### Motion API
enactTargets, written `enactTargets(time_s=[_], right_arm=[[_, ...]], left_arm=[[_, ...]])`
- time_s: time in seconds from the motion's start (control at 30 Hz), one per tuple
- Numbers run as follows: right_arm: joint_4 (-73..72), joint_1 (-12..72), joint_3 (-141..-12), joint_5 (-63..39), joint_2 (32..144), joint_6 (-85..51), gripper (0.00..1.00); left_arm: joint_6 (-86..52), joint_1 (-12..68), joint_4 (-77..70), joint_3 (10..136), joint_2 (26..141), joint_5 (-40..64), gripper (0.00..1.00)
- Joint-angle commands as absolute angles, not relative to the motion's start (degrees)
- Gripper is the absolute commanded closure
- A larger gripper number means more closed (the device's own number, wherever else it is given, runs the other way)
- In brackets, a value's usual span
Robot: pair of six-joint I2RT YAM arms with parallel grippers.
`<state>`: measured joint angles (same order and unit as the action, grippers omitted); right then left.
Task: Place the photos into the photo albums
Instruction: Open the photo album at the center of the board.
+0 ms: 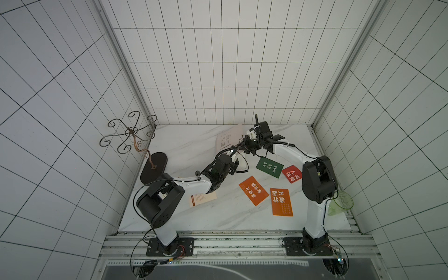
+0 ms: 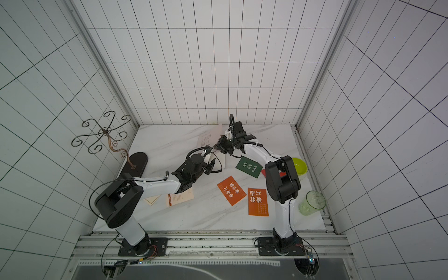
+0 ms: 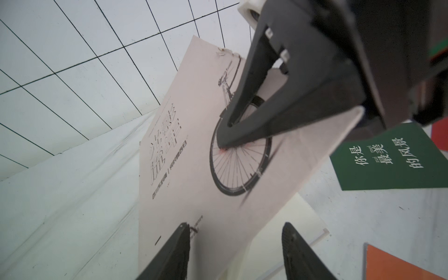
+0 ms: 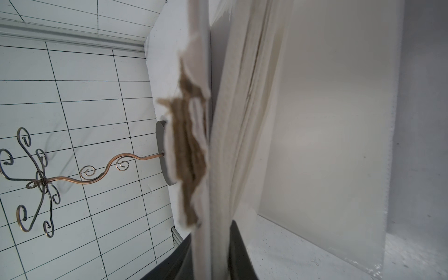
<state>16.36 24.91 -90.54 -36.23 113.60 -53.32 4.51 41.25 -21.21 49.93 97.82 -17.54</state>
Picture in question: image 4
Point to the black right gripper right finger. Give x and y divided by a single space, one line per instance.
239 263

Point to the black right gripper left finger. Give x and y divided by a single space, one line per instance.
169 267

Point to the white photo album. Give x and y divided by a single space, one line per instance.
283 109

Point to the copper wire jewelry stand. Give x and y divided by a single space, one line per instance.
45 185

